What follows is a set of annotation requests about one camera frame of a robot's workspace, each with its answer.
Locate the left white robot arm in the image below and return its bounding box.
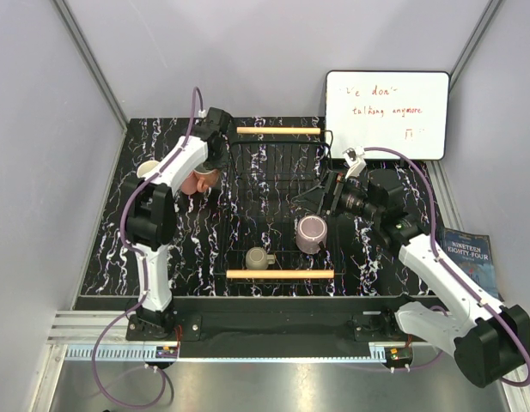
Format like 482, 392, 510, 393
120, 107, 236, 340

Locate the white whiteboard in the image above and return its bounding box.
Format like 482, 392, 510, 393
325, 70, 450, 161

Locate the blue book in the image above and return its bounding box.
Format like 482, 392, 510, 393
437, 227, 499, 298

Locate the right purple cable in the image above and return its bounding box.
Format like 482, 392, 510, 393
341, 146, 530, 387

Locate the purple mug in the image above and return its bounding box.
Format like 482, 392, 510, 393
295, 215, 327, 255

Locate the black wire dish rack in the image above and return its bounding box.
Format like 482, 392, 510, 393
217, 135, 346, 277

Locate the grey small mug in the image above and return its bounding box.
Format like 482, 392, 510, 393
245, 247, 276, 270

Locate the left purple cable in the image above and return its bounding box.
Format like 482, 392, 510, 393
90, 86, 208, 407

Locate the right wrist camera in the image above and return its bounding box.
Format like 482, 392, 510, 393
343, 146, 366, 180

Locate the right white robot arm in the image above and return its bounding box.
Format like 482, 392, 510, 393
302, 169, 530, 388

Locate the purple cable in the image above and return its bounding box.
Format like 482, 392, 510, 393
90, 86, 208, 407
341, 146, 530, 387

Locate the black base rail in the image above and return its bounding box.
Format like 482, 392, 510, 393
126, 296, 408, 361

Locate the orange floral mug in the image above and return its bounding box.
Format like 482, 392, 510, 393
180, 165, 220, 196

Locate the blue faceted cup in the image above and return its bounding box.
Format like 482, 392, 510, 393
137, 160, 160, 178

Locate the grey cable duct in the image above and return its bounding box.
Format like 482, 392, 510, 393
65, 344, 179, 362

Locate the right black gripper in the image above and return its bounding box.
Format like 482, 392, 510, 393
291, 171, 381, 223

